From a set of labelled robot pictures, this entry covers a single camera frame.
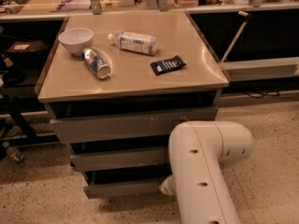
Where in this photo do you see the grey bottom drawer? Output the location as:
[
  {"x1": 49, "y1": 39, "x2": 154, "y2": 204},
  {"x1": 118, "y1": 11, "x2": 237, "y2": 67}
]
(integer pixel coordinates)
[{"x1": 83, "y1": 164, "x2": 171, "y2": 199}]

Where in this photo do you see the grey drawer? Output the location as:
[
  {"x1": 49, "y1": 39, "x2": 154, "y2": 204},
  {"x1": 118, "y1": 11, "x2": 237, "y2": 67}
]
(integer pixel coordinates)
[
  {"x1": 70, "y1": 135, "x2": 169, "y2": 172},
  {"x1": 83, "y1": 164, "x2": 171, "y2": 199},
  {"x1": 50, "y1": 91, "x2": 219, "y2": 144}
]

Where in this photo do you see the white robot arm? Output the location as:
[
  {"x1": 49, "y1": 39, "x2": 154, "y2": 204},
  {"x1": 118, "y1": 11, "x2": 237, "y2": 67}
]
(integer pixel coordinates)
[{"x1": 161, "y1": 121, "x2": 253, "y2": 224}]

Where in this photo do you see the grey top drawer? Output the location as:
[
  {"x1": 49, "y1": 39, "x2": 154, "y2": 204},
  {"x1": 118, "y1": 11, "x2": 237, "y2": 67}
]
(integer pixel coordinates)
[{"x1": 50, "y1": 91, "x2": 219, "y2": 144}]

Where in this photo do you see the grey drawer cabinet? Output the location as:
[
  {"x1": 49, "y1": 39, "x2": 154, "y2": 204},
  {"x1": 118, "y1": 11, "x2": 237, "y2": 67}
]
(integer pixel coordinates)
[{"x1": 35, "y1": 10, "x2": 231, "y2": 200}]

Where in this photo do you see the grey middle drawer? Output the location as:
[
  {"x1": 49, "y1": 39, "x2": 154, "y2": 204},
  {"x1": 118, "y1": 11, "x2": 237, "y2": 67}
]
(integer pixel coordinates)
[{"x1": 70, "y1": 135, "x2": 169, "y2": 172}]

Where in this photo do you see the dark blue snack packet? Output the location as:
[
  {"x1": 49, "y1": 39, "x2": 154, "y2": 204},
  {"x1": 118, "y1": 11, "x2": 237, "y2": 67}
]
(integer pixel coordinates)
[{"x1": 150, "y1": 55, "x2": 187, "y2": 76}]

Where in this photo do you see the blue silver drink can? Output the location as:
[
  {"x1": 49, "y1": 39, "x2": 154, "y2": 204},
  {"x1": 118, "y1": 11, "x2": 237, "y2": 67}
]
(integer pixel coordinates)
[{"x1": 81, "y1": 49, "x2": 111, "y2": 79}]

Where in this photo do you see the clear plastic water bottle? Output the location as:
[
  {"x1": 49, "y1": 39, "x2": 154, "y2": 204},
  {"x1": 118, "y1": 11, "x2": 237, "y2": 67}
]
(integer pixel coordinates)
[{"x1": 107, "y1": 31, "x2": 157, "y2": 55}]

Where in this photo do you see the white bowl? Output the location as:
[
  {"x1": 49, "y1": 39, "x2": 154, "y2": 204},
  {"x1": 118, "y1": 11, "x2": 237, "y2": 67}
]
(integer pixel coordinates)
[{"x1": 59, "y1": 28, "x2": 94, "y2": 55}]

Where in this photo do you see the black bag on shelf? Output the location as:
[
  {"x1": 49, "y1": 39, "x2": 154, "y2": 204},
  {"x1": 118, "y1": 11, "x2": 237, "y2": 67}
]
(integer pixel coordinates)
[{"x1": 6, "y1": 40, "x2": 48, "y2": 60}]

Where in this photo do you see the plastic bottle on floor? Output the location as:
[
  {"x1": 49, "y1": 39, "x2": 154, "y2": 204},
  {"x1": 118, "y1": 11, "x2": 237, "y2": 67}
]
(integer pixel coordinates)
[{"x1": 2, "y1": 141, "x2": 24, "y2": 162}]

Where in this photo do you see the black cable on floor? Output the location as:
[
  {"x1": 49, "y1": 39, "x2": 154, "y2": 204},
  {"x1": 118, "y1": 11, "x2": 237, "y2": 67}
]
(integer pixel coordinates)
[{"x1": 243, "y1": 90, "x2": 280, "y2": 99}]

